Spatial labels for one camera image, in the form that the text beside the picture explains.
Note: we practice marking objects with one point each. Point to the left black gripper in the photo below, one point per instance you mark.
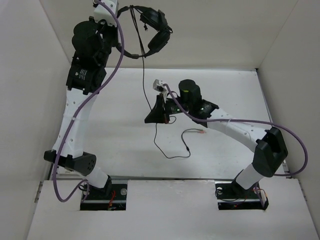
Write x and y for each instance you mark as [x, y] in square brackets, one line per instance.
[103, 23]

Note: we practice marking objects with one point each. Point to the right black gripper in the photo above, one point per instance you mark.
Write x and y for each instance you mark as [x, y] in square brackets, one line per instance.
[158, 115]

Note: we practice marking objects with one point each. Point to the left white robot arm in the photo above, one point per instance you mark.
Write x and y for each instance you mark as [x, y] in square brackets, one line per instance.
[93, 42]

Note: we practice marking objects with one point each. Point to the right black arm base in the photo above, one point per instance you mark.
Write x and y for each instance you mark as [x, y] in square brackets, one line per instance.
[255, 198]

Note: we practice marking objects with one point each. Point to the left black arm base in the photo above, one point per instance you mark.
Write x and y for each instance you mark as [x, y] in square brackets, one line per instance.
[97, 201]

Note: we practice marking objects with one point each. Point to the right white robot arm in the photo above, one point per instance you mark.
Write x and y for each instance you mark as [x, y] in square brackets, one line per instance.
[268, 145]

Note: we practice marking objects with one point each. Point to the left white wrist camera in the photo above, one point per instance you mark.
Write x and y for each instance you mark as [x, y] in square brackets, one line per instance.
[100, 13]

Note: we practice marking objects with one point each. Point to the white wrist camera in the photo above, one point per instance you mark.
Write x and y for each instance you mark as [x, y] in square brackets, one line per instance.
[100, 13]
[158, 85]

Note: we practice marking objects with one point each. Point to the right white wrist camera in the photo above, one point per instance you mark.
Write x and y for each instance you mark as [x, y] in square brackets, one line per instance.
[158, 85]

